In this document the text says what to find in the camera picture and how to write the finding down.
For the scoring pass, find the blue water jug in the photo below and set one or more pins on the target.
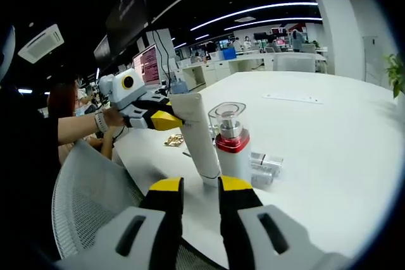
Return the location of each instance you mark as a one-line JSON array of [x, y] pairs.
[[178, 86]]

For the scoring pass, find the person's black shirt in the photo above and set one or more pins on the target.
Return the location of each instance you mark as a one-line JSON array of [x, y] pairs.
[[25, 162]]

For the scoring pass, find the black hanging signboard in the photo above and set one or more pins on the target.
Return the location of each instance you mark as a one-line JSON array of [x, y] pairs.
[[126, 17]]

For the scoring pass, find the white paper strip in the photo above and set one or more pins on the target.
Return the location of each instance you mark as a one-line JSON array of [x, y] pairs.
[[291, 97]]

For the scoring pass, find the white mesh chair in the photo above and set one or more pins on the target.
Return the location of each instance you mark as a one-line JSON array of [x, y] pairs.
[[85, 187]]

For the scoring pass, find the white worn device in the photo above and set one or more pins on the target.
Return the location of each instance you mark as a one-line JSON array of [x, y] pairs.
[[7, 55]]

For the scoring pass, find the blue crate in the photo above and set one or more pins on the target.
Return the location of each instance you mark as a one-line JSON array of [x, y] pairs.
[[229, 54]]

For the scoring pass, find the potted green plant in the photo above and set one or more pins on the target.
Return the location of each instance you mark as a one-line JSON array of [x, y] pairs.
[[395, 74]]

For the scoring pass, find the row of white desks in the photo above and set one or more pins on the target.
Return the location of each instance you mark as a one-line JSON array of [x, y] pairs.
[[215, 71]]

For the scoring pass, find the white skincare tube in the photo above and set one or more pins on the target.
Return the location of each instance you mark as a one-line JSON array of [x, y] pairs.
[[196, 143]]

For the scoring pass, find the person's left hand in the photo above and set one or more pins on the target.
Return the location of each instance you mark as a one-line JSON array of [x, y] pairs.
[[114, 117]]

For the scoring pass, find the small white skincare bottle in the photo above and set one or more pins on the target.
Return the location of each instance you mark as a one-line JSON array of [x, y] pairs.
[[264, 176], [269, 160]]

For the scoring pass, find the ceiling light strip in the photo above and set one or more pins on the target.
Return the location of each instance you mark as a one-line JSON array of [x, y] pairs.
[[253, 10], [278, 21]]

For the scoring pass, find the red collar pump skincare bottle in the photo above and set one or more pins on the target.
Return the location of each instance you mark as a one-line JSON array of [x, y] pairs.
[[234, 162]]

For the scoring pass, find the gold foil packet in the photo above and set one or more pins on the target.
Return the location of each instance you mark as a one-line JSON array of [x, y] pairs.
[[174, 141]]

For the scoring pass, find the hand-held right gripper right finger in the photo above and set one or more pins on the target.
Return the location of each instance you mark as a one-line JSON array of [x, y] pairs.
[[269, 238]]

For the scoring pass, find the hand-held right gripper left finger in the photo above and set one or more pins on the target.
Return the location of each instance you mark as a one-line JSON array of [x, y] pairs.
[[136, 235]]

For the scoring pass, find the computer monitor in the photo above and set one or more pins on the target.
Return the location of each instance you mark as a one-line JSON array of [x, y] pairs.
[[147, 66]]

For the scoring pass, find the white wristwatch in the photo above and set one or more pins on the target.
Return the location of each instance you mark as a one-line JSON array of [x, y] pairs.
[[101, 122]]

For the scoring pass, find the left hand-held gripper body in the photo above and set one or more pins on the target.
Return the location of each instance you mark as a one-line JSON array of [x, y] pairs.
[[126, 88]]

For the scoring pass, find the ceiling air conditioner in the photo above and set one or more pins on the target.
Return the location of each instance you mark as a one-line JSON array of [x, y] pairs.
[[41, 42]]

